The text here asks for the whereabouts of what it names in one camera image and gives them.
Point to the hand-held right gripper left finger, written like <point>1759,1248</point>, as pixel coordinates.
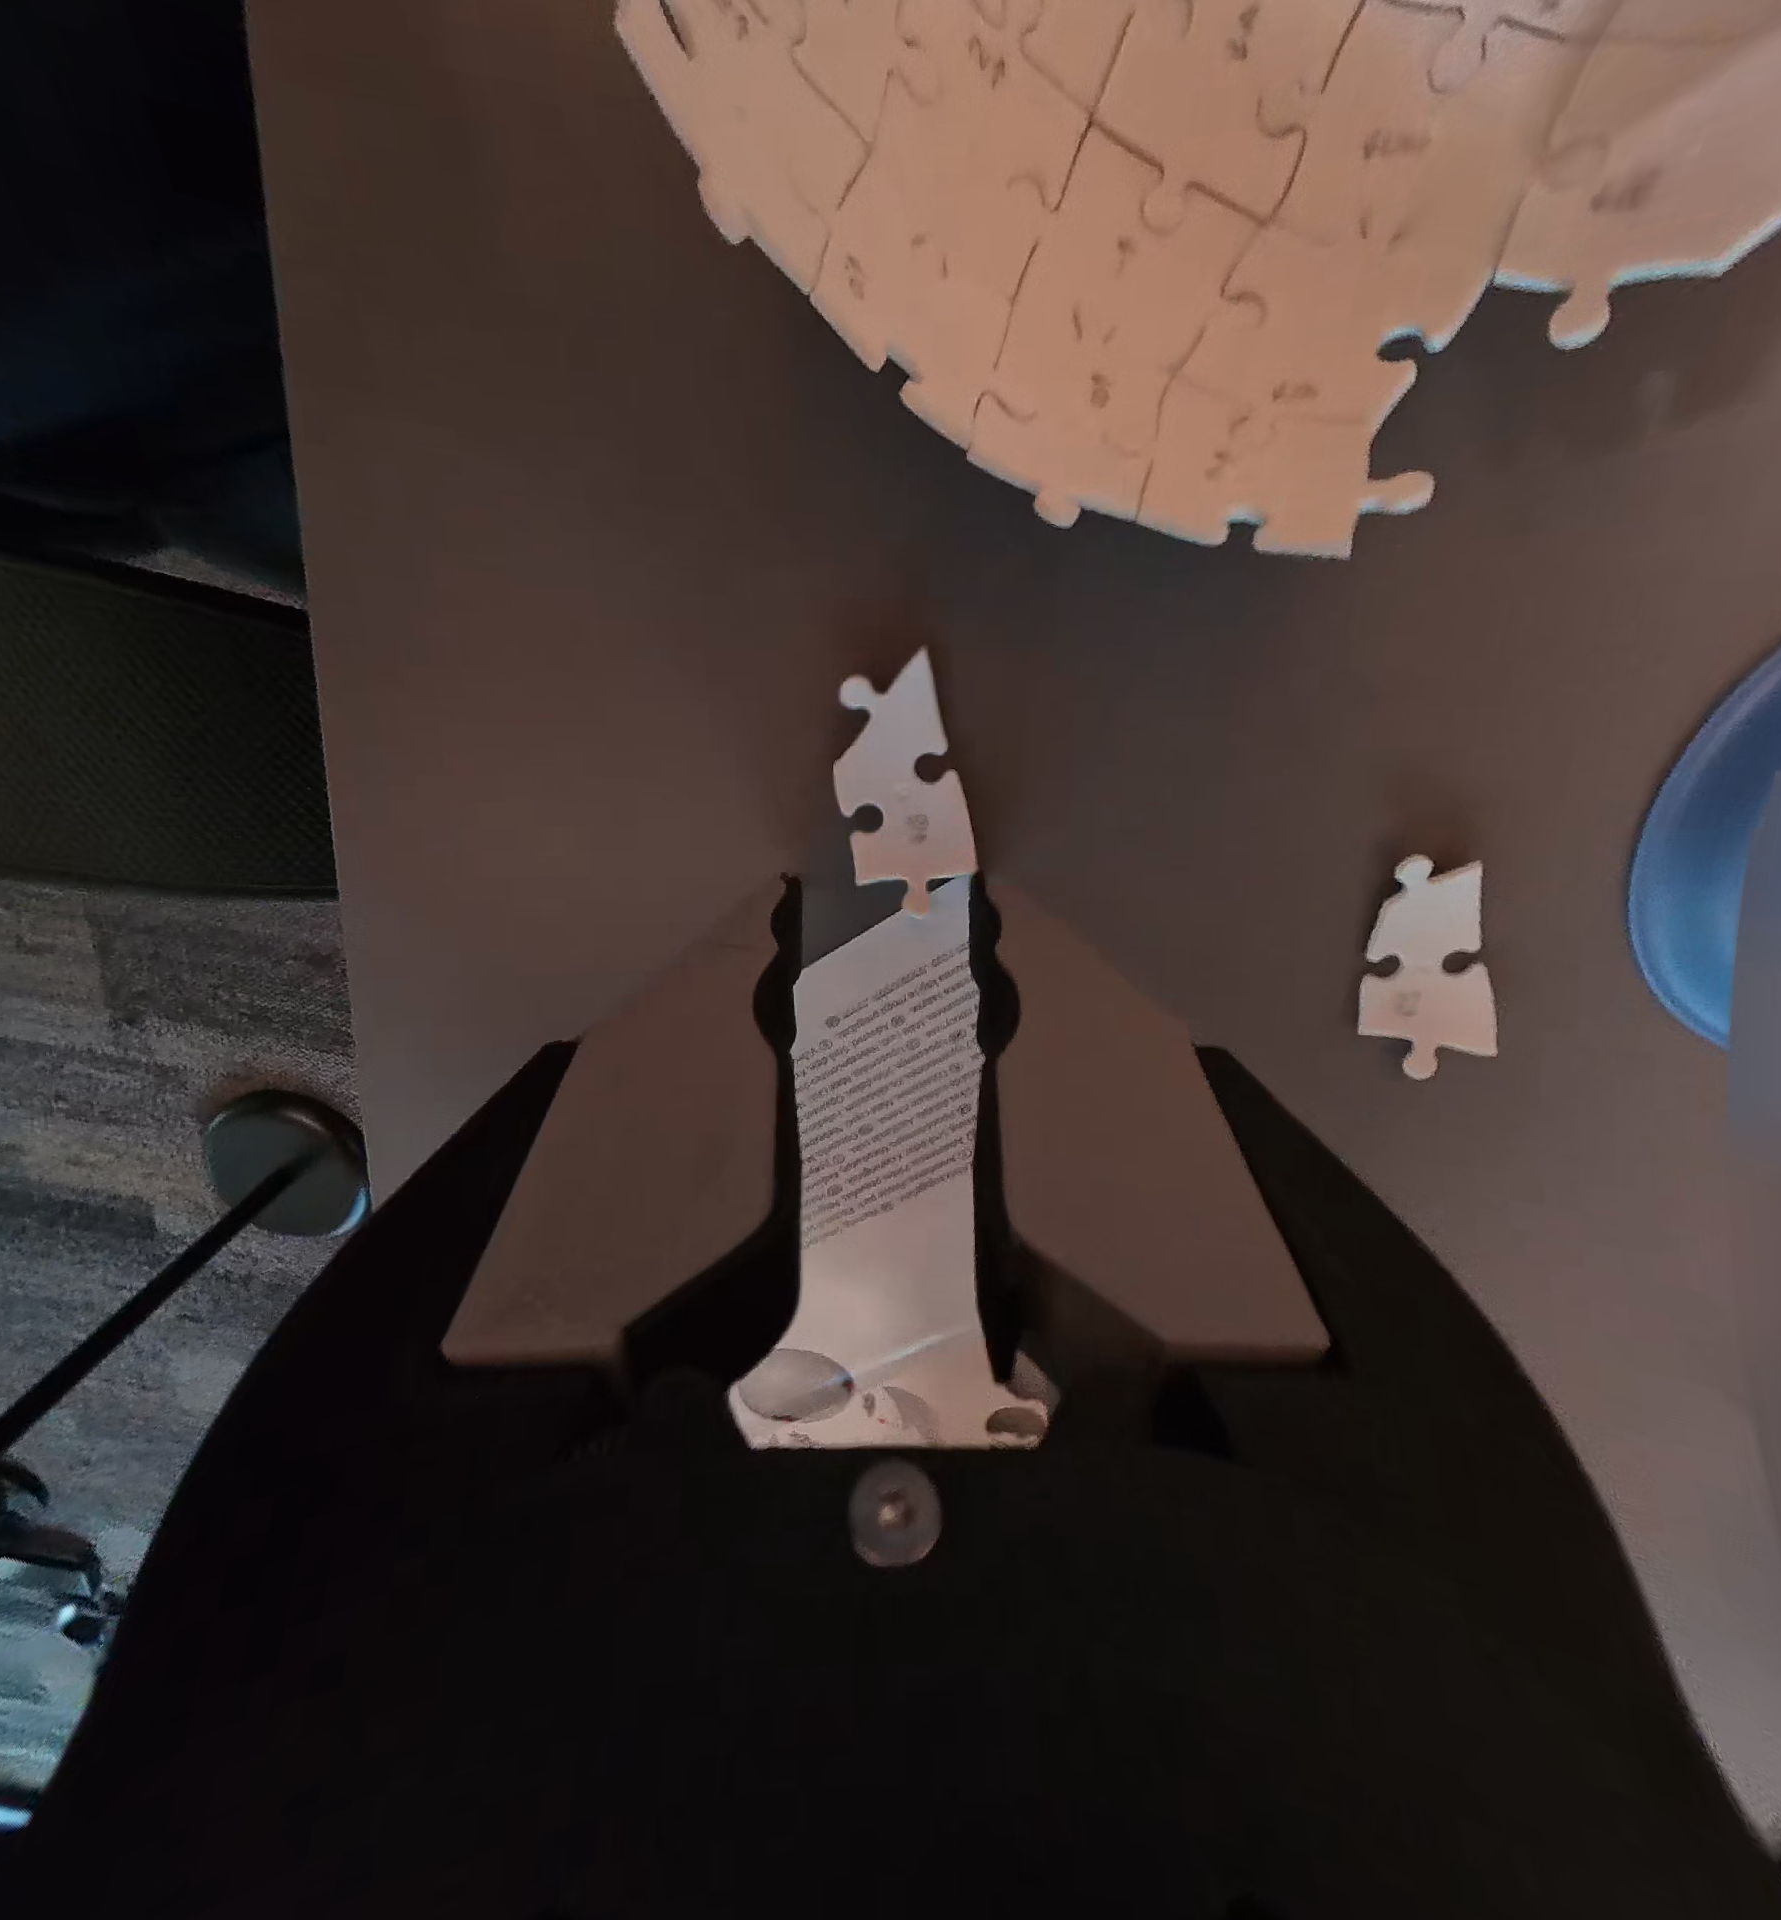
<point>621,1185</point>

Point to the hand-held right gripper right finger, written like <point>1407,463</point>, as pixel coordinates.
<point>1145,1185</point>

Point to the white assembled puzzle ball section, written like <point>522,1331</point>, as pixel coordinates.
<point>1131,227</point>

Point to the blue round plastic stand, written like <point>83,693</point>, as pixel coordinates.
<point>1685,885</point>

